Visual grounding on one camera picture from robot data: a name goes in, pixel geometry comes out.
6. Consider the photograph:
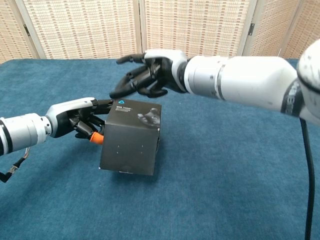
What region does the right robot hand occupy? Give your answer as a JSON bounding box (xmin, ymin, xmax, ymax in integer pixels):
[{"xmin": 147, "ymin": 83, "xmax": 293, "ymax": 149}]
[{"xmin": 109, "ymin": 49, "xmax": 191, "ymax": 99}]

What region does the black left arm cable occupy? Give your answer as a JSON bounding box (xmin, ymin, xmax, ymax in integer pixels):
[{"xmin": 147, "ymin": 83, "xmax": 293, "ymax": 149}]
[{"xmin": 0, "ymin": 147, "xmax": 33, "ymax": 184}]

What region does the woven bamboo screen panel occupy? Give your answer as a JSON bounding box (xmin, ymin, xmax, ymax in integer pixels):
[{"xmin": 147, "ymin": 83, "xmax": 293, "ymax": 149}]
[
  {"xmin": 278, "ymin": 0, "xmax": 320, "ymax": 60},
  {"xmin": 241, "ymin": 0, "xmax": 305, "ymax": 59},
  {"xmin": 13, "ymin": 0, "xmax": 146, "ymax": 60},
  {"xmin": 138, "ymin": 0, "xmax": 260, "ymax": 60},
  {"xmin": 0, "ymin": 0, "xmax": 41, "ymax": 65}
]

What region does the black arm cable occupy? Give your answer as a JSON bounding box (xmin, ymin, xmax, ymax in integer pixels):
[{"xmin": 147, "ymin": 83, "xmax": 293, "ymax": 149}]
[
  {"xmin": 0, "ymin": 147, "xmax": 33, "ymax": 184},
  {"xmin": 299, "ymin": 117, "xmax": 315, "ymax": 240}
]

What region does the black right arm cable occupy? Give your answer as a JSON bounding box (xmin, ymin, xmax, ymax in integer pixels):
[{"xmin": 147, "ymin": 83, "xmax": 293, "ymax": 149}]
[{"xmin": 299, "ymin": 117, "xmax": 315, "ymax": 240}]

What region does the dark cardboard box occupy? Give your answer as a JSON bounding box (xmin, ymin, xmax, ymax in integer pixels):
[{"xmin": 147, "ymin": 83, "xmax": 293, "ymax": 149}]
[{"xmin": 99, "ymin": 98, "xmax": 163, "ymax": 177}]

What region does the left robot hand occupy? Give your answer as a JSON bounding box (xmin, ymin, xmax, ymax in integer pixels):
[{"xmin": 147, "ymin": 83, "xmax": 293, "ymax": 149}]
[{"xmin": 44, "ymin": 97, "xmax": 115, "ymax": 146}]

